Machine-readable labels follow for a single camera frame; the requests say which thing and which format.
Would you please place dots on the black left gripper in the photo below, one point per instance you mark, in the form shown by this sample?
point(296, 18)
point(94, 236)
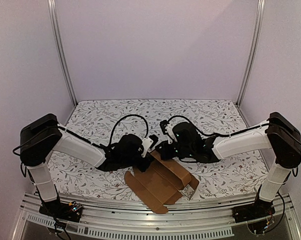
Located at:
point(143, 168)

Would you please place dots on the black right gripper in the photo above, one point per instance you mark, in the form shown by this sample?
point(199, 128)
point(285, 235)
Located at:
point(166, 149)

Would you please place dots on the brown cardboard box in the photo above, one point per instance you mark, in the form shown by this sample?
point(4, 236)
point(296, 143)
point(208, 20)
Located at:
point(161, 184)

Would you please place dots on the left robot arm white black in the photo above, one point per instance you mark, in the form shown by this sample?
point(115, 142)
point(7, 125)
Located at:
point(46, 135)

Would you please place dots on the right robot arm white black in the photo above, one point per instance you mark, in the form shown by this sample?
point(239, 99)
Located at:
point(275, 133)

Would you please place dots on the floral patterned table mat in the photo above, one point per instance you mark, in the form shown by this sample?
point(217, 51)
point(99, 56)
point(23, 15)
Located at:
point(104, 121)

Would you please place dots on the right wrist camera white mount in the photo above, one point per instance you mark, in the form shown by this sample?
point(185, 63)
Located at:
point(167, 129)

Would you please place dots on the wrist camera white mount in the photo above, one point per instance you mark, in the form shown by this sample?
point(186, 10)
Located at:
point(167, 129)
point(148, 143)

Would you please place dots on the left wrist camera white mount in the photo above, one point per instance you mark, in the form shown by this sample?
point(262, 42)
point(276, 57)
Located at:
point(148, 143)

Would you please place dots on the aluminium front rail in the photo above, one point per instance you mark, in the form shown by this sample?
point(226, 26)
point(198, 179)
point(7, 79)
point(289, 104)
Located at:
point(201, 219)

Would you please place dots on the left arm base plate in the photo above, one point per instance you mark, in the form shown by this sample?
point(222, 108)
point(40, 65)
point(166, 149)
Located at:
point(71, 211)

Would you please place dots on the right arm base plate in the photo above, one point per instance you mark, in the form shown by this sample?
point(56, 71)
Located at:
point(253, 215)

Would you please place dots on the left aluminium frame post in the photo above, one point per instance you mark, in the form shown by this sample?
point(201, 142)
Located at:
point(52, 9)

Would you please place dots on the aluminium frame post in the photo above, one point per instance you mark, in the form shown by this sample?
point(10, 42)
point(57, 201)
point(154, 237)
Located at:
point(252, 52)
point(52, 9)

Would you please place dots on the right aluminium frame post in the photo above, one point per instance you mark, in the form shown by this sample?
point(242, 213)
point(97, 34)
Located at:
point(252, 52)

